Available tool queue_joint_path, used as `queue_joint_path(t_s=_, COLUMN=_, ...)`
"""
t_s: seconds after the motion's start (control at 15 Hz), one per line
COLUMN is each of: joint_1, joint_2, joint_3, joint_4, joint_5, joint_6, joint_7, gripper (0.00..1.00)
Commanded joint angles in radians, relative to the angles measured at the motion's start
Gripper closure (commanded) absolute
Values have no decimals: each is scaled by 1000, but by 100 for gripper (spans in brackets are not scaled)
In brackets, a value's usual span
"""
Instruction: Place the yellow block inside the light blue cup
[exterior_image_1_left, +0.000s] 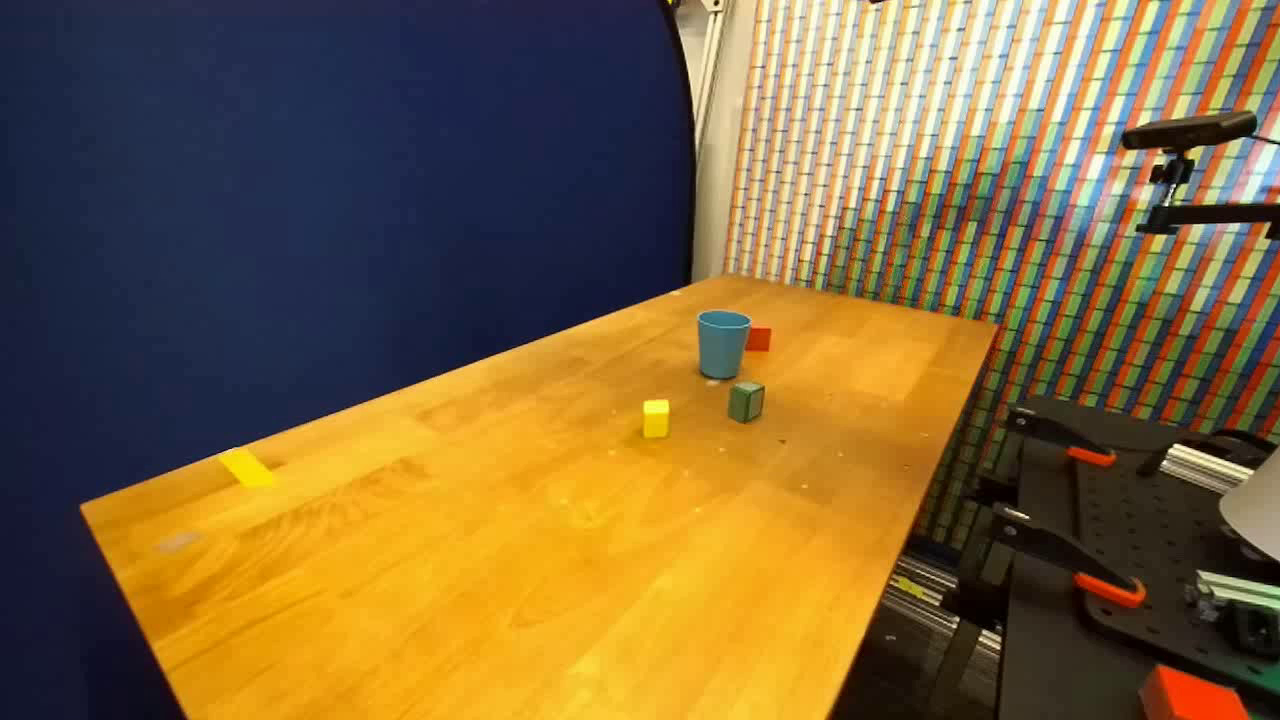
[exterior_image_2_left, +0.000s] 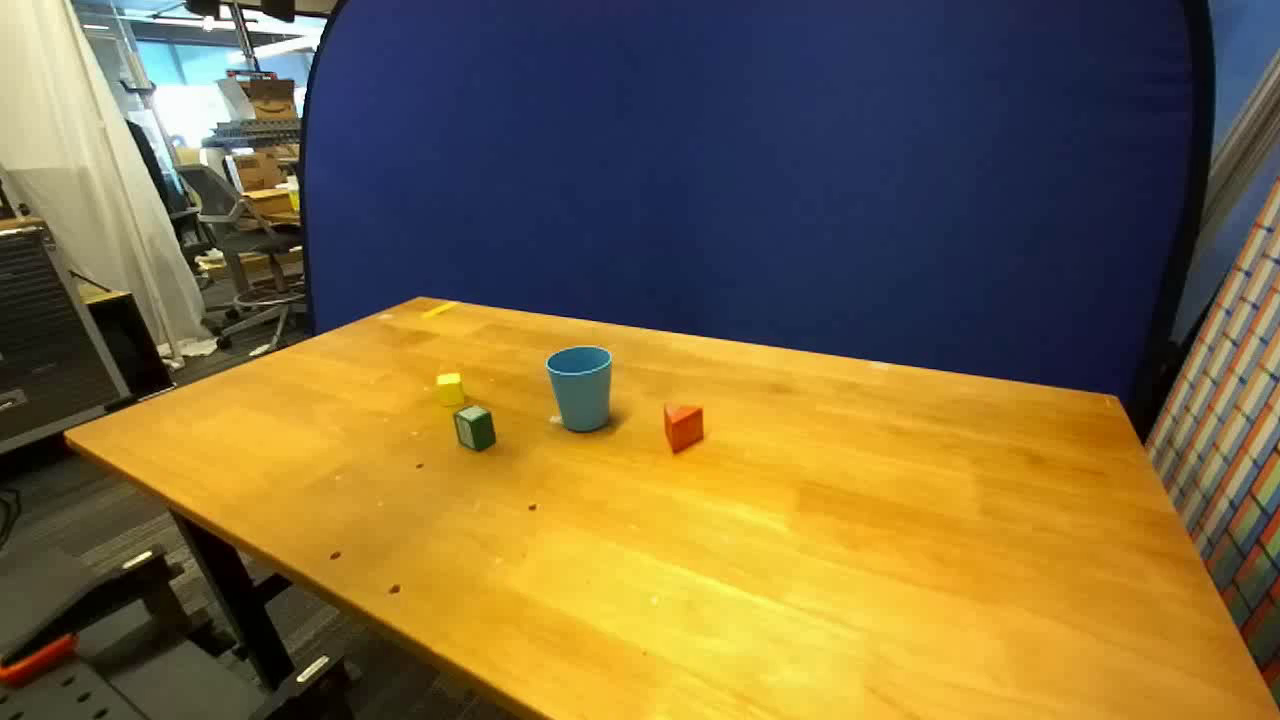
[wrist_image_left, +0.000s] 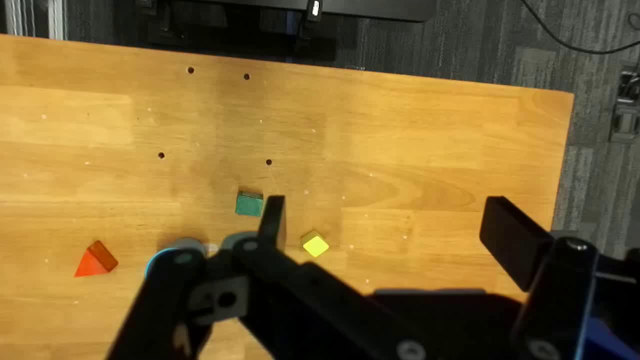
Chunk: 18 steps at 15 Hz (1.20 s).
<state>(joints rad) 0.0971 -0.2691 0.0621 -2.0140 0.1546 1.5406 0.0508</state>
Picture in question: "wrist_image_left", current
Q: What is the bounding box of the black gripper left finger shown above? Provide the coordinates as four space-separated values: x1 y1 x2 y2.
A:
107 197 285 360

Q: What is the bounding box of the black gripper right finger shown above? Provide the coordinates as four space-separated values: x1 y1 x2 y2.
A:
479 197 597 360

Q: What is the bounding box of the yellow wooden cube block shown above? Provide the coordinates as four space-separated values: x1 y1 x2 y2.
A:
300 231 330 259

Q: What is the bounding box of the light blue cup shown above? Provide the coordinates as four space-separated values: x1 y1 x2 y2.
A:
143 233 258 288

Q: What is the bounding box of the red triangular wooden block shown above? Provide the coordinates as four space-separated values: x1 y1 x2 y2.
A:
76 240 118 277

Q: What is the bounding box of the teal green wooden block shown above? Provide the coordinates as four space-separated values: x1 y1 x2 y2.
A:
235 193 264 217

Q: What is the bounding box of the black monitor base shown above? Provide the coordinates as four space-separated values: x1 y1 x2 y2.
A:
162 0 431 22

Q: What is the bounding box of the black cable on floor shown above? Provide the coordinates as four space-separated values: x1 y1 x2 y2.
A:
519 0 640 56

